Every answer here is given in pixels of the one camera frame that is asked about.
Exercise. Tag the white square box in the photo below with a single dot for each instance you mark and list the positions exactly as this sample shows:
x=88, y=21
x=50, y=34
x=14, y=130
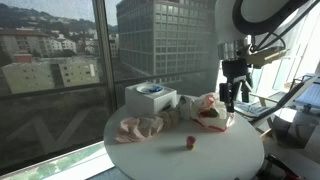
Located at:
x=150, y=101

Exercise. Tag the pink cloth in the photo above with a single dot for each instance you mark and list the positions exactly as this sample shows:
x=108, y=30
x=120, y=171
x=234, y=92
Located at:
x=138, y=128

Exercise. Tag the white plastic bag red print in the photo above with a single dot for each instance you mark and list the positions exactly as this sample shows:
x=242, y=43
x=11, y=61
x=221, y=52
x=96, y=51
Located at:
x=203, y=120

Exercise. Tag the beige crumpled cloth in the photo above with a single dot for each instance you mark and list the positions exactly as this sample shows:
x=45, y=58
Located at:
x=170, y=118

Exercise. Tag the white small plate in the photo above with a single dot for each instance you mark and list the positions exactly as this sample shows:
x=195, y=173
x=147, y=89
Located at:
x=149, y=88

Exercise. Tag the small red cup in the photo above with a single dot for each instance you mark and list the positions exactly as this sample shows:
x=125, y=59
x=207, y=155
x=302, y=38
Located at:
x=190, y=141

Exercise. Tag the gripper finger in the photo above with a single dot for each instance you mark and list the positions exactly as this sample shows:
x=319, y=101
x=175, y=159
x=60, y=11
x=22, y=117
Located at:
x=247, y=90
x=228, y=96

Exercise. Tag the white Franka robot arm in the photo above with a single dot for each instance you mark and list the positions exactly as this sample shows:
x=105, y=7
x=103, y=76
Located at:
x=226, y=20

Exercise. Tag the red black tool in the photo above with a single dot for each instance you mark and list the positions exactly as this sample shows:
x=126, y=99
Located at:
x=281, y=168

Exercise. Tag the tan wrist camera mount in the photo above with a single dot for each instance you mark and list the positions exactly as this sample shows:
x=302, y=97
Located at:
x=266, y=56

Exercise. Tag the dark window mullion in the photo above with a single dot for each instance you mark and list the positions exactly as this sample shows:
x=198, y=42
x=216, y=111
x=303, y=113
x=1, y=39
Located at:
x=104, y=50

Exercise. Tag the blue object on plate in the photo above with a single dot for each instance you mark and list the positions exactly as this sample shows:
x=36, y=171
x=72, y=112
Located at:
x=155, y=89

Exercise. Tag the blue striped board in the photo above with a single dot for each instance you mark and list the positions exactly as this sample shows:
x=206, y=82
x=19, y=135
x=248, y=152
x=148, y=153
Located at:
x=310, y=95

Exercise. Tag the black chair frame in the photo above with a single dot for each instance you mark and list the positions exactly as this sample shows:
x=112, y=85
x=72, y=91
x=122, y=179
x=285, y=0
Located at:
x=283, y=100

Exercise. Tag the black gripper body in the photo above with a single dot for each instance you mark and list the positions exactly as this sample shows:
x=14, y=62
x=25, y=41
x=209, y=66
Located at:
x=235, y=70

